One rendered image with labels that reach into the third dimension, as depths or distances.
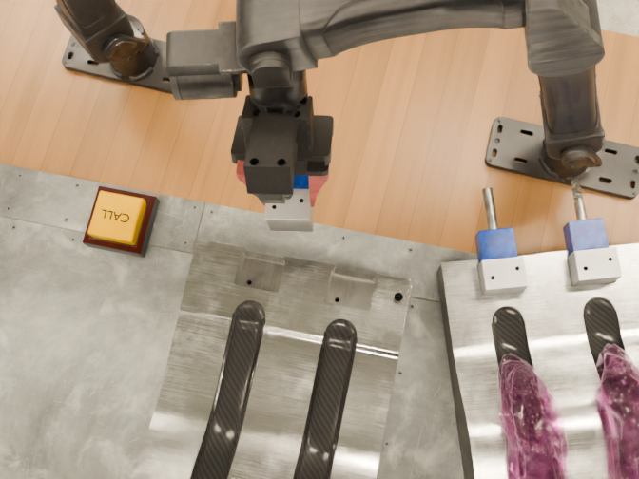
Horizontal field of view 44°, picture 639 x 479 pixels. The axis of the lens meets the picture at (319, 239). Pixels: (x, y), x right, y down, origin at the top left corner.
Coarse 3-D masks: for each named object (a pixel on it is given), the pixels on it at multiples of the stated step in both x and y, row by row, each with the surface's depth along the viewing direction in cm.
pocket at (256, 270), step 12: (252, 252) 95; (240, 264) 94; (252, 264) 95; (264, 264) 95; (276, 264) 95; (240, 276) 95; (252, 276) 95; (264, 276) 95; (276, 276) 95; (264, 288) 95; (276, 288) 95
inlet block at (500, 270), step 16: (496, 224) 96; (480, 240) 94; (496, 240) 94; (512, 240) 94; (480, 256) 94; (496, 256) 94; (512, 256) 94; (480, 272) 94; (496, 272) 92; (512, 272) 92; (480, 288) 95; (496, 288) 91; (512, 288) 92
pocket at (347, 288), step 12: (336, 276) 95; (348, 276) 93; (360, 276) 93; (372, 276) 93; (336, 288) 94; (348, 288) 94; (360, 288) 94; (372, 288) 94; (324, 300) 91; (336, 300) 95; (348, 300) 94; (360, 300) 94
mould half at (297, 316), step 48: (192, 288) 92; (240, 288) 92; (288, 288) 92; (384, 288) 91; (192, 336) 91; (288, 336) 91; (384, 336) 90; (192, 384) 90; (288, 384) 89; (384, 384) 89; (192, 432) 88; (288, 432) 88
